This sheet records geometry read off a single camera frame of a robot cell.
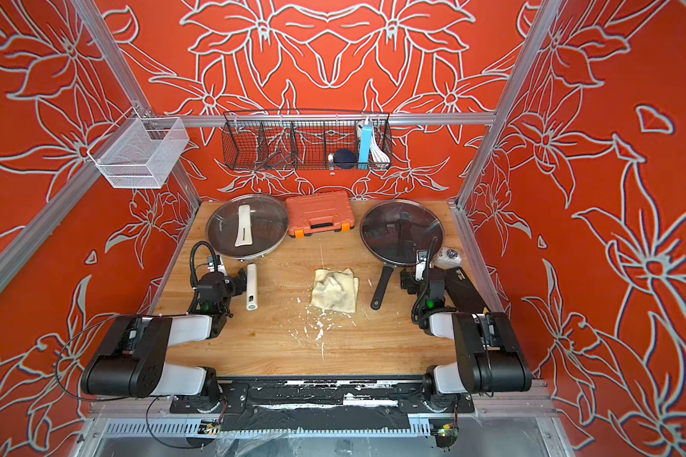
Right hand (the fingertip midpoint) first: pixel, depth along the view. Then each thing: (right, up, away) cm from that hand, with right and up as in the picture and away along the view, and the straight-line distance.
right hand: (417, 265), depth 92 cm
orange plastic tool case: (-34, +18, +18) cm, 42 cm away
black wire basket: (-37, +44, +8) cm, 58 cm away
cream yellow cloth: (-27, -9, 0) cm, 28 cm away
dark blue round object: (-24, +36, +2) cm, 43 cm away
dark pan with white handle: (-56, +6, -2) cm, 56 cm away
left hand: (-63, -2, +1) cm, 63 cm away
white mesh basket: (-92, +38, -1) cm, 99 cm away
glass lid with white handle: (-57, +13, +3) cm, 58 cm away
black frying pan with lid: (-4, +11, +21) cm, 24 cm away
